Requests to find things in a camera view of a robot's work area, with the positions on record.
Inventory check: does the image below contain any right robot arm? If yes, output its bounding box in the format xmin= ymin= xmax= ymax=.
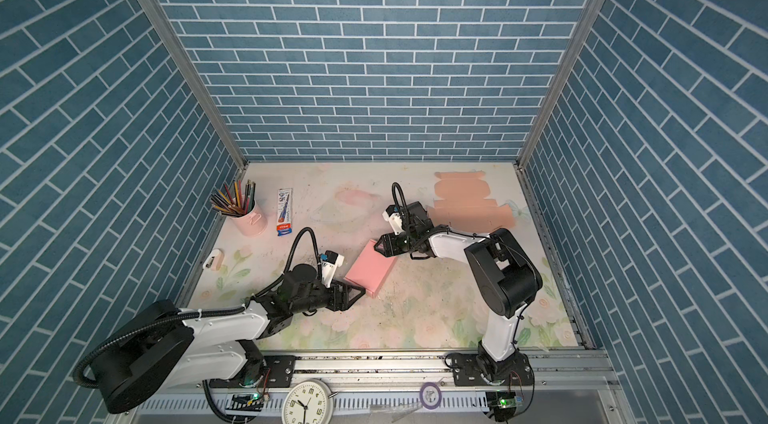
xmin=374 ymin=202 xmax=543 ymax=387

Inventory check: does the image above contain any tan flat cardboard box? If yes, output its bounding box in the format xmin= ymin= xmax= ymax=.
xmin=427 ymin=171 xmax=516 ymax=234

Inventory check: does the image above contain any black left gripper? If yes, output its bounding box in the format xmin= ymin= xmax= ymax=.
xmin=291 ymin=278 xmax=367 ymax=317

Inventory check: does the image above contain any pink metal pencil bucket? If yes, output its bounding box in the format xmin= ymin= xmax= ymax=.
xmin=229 ymin=202 xmax=268 ymax=237

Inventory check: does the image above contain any purple tape roll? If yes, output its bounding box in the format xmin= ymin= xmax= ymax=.
xmin=419 ymin=382 xmax=442 ymax=411

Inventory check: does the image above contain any white round object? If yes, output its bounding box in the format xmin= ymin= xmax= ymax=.
xmin=203 ymin=248 xmax=225 ymax=272

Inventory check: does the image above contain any white wall clock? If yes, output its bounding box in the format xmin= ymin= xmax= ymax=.
xmin=281 ymin=379 xmax=334 ymax=424

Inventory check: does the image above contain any white blue pencil box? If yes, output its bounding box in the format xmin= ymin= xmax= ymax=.
xmin=276 ymin=188 xmax=293 ymax=237

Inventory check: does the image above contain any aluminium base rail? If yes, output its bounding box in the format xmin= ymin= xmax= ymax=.
xmin=104 ymin=348 xmax=637 ymax=424

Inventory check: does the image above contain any pink cardboard box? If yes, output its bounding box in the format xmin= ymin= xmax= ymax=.
xmin=344 ymin=239 xmax=397 ymax=298

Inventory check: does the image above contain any bundle of coloured pencils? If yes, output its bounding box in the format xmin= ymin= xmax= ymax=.
xmin=209 ymin=180 xmax=256 ymax=217

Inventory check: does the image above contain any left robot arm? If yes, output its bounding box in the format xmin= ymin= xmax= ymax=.
xmin=72 ymin=264 xmax=366 ymax=414

